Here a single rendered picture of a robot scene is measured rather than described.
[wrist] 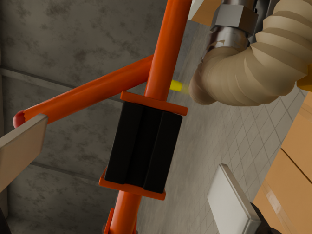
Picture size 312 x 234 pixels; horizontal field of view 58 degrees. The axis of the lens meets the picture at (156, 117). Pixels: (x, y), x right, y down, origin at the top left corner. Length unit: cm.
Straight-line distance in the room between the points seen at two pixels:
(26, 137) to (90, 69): 1088
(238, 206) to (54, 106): 19
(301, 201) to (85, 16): 971
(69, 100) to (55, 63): 1119
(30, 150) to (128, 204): 11
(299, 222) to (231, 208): 101
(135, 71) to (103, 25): 1001
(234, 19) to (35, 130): 20
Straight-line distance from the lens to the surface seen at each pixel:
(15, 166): 18
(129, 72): 27
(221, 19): 29
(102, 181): 25
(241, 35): 28
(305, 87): 26
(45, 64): 1164
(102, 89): 27
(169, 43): 25
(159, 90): 25
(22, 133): 18
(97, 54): 1071
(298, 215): 120
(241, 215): 17
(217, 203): 20
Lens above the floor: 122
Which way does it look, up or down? 5 degrees down
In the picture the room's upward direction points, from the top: 74 degrees counter-clockwise
